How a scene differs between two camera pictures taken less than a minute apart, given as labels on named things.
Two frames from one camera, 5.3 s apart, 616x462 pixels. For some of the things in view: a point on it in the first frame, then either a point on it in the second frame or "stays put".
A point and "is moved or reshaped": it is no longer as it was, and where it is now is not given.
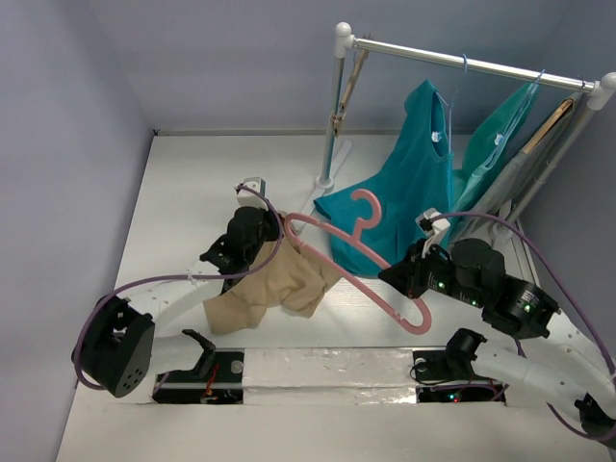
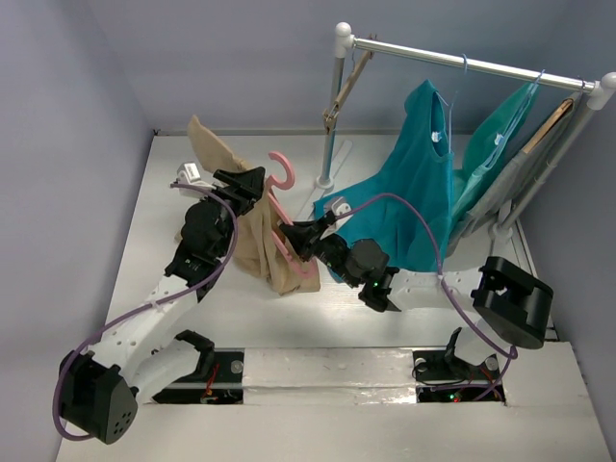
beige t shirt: [294, 284] is moved or reshaped
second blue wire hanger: [516, 121] stays put
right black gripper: [411, 269] to [312, 236]
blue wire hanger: [450, 104] stays put
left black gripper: [269, 218] to [246, 191]
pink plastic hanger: [357, 242] to [270, 185]
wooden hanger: [549, 126] stays put
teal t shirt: [415, 190] stays put
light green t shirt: [495, 134] stays put
